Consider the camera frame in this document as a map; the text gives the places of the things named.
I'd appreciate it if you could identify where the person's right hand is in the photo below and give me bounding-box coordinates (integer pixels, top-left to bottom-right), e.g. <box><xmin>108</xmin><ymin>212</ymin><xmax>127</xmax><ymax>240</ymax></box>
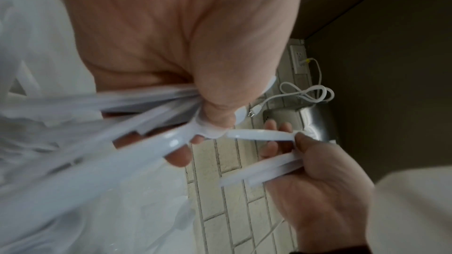
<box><xmin>259</xmin><ymin>120</ymin><xmax>375</xmax><ymax>254</ymax></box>

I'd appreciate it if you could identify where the person's left hand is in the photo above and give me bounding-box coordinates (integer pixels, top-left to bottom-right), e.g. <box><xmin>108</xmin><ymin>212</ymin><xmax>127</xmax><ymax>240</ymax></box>
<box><xmin>50</xmin><ymin>0</ymin><xmax>305</xmax><ymax>167</ymax></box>

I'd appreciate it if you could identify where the bunch of white plastic forks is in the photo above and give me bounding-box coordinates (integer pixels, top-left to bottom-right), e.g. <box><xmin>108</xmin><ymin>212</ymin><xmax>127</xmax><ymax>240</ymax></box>
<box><xmin>218</xmin><ymin>128</ymin><xmax>306</xmax><ymax>189</ymax></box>

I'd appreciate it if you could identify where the bundle of mixed white cutlery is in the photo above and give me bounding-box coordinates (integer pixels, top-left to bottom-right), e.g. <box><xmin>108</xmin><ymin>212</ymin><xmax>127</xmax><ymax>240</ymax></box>
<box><xmin>0</xmin><ymin>75</ymin><xmax>280</xmax><ymax>248</ymax></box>

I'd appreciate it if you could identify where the pile of white plastic cutlery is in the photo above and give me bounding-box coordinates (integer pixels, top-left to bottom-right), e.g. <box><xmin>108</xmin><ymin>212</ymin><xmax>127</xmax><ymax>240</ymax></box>
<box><xmin>105</xmin><ymin>187</ymin><xmax>200</xmax><ymax>254</ymax></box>

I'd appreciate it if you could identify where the brown partition panel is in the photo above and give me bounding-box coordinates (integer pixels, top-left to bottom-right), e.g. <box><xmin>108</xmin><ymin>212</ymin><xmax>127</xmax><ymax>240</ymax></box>
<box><xmin>289</xmin><ymin>0</ymin><xmax>452</xmax><ymax>187</ymax></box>

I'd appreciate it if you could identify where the thin white cable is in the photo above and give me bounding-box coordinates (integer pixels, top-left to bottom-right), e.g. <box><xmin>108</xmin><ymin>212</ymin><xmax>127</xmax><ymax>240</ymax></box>
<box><xmin>251</xmin><ymin>217</ymin><xmax>286</xmax><ymax>253</ymax></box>

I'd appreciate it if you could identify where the steel wall dispenser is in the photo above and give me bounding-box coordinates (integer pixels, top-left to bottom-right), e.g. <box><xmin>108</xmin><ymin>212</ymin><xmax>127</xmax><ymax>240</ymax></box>
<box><xmin>263</xmin><ymin>105</ymin><xmax>340</xmax><ymax>144</ymax></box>

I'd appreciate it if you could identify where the white power cord with plug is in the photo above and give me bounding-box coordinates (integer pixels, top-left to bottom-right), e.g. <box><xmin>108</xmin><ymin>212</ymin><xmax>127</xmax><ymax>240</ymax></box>
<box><xmin>247</xmin><ymin>80</ymin><xmax>335</xmax><ymax>119</ymax></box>

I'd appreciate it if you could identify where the white cable with yellow plug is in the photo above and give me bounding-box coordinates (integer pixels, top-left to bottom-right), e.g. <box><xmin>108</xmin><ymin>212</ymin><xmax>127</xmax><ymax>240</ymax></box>
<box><xmin>302</xmin><ymin>57</ymin><xmax>323</xmax><ymax>87</ymax></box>

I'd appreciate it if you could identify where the white wall outlet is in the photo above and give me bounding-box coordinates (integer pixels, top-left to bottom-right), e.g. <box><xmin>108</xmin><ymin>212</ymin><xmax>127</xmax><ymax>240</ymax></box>
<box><xmin>290</xmin><ymin>44</ymin><xmax>309</xmax><ymax>75</ymax></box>

